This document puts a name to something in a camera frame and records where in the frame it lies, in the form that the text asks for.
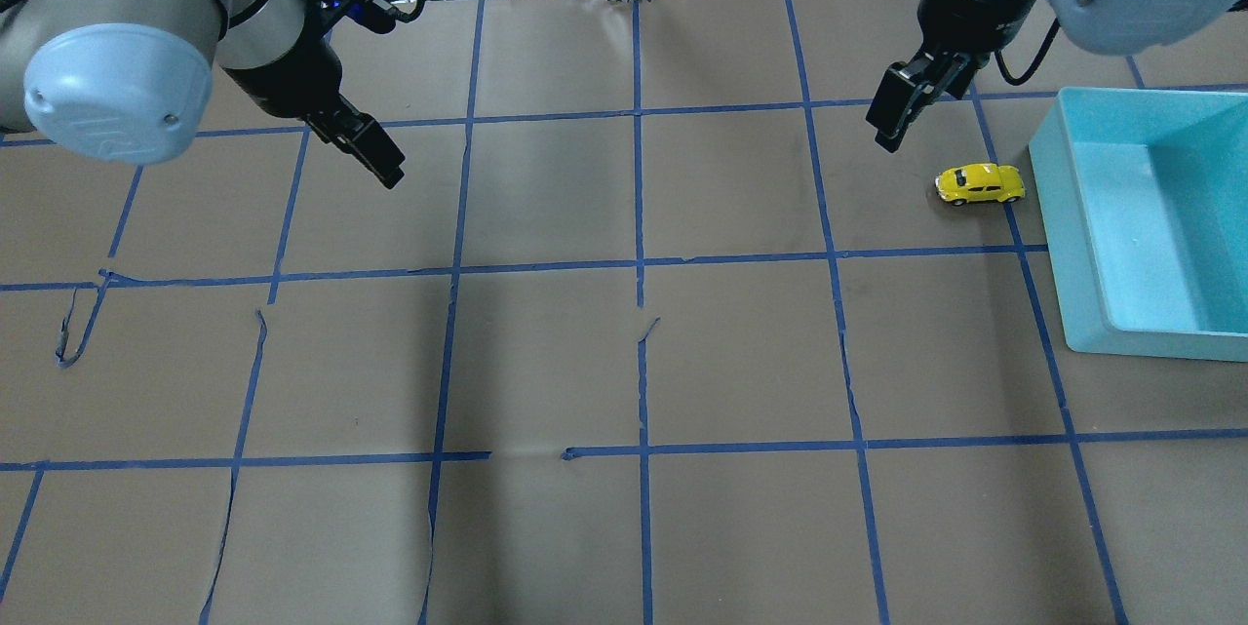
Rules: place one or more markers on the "light blue plastic bin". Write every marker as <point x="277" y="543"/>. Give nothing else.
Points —
<point x="1142" y="194"/>

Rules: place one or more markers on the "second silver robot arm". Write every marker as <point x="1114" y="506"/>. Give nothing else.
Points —
<point x="129" y="80"/>

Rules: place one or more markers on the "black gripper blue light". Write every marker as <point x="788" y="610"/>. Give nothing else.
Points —
<point x="978" y="13"/>

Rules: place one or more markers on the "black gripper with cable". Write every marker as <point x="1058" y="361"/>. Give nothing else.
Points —
<point x="286" y="69"/>

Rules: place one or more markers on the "yellow toy beetle car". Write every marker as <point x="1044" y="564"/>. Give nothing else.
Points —
<point x="980" y="183"/>

